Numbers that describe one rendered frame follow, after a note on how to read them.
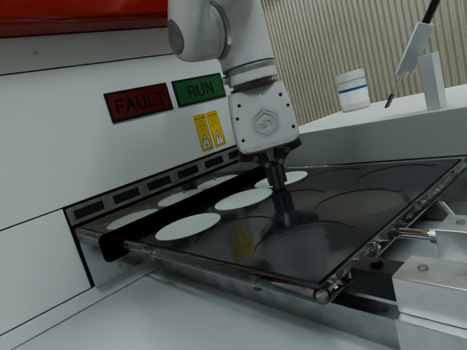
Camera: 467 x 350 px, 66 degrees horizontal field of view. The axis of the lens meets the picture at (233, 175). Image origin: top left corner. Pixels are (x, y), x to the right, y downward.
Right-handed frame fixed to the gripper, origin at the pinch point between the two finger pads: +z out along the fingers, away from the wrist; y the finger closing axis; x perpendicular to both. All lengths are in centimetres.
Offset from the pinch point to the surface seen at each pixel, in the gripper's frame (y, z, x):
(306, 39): 117, -59, 302
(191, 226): -15.3, 2.0, -7.0
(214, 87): -5.0, -17.8, 14.3
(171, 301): -20.4, 10.0, -11.9
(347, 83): 28.0, -11.3, 28.8
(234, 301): -11.9, 10.0, -17.0
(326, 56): 126, -37, 284
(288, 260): -5.6, 2.1, -27.2
